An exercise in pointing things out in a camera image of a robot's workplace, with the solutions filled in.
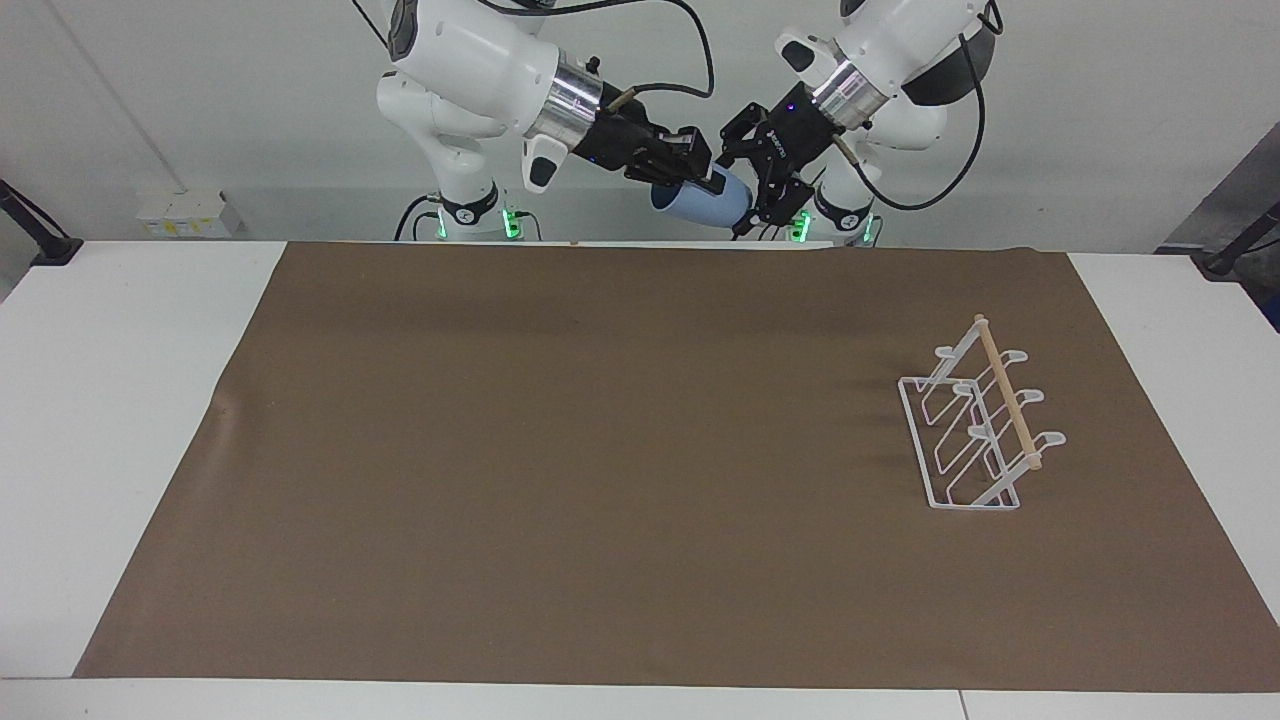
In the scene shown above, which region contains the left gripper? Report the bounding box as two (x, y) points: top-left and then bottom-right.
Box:
(720, 92), (841, 239)

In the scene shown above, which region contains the black stand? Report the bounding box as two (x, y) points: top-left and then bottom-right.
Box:
(1194, 199), (1280, 280)
(0, 179), (84, 267)

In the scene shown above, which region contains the white wire cup holder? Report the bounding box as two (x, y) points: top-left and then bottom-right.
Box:
(897, 313), (1068, 512)

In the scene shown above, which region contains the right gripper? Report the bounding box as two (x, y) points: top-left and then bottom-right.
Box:
(572, 103), (728, 198)

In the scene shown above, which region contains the black cable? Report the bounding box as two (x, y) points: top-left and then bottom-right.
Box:
(838, 0), (1004, 213)
(394, 193), (443, 242)
(520, 0), (717, 102)

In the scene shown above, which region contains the light blue cup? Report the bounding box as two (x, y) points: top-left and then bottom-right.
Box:
(650, 165), (754, 230)

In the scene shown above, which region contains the white wall socket box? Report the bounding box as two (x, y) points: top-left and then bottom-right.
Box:
(136, 189), (245, 240)

